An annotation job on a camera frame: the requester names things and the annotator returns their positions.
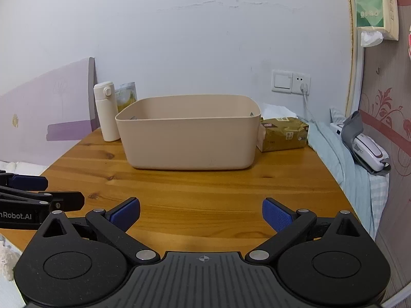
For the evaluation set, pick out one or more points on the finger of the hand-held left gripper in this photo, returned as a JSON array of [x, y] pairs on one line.
[[29, 183], [64, 200]]

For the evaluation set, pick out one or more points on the white thermos bottle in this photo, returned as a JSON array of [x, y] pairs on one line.
[[107, 118]]

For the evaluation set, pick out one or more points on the white wall socket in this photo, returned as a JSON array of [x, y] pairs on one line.
[[301, 80]]

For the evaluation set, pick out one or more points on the white printed bedsheet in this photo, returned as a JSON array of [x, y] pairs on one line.
[[19, 166]]

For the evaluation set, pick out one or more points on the green hanging tissue pack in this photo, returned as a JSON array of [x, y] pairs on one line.
[[374, 3]]

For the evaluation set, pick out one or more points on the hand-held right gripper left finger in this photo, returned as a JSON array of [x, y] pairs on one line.
[[126, 213]]

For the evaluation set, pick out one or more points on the white paper tissue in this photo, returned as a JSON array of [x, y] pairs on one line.
[[276, 110]]

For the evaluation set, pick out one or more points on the white plug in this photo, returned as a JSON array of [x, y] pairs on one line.
[[304, 89]]

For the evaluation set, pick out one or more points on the light blue bedding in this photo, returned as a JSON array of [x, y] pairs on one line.
[[346, 179]]

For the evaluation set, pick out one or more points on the clear snack pouch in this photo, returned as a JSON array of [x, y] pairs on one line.
[[126, 98]]

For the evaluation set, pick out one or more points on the beige plush toy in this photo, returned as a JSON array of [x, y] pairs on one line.
[[8, 263]]

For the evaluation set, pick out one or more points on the cream curved frame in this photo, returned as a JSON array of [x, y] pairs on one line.
[[354, 54]]

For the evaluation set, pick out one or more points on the purple and white board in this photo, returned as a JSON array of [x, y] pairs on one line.
[[41, 112]]

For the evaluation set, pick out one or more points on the white wall switch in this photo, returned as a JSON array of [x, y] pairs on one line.
[[282, 81]]

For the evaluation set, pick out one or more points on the beige plastic storage bin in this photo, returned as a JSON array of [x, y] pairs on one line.
[[189, 144]]

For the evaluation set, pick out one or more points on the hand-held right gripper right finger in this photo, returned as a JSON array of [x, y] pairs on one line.
[[276, 215]]

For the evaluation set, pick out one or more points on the grey blood pressure cuff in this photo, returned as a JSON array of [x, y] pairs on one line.
[[351, 125]]

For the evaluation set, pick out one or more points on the white blood pressure monitor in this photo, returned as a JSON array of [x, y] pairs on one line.
[[369, 152]]

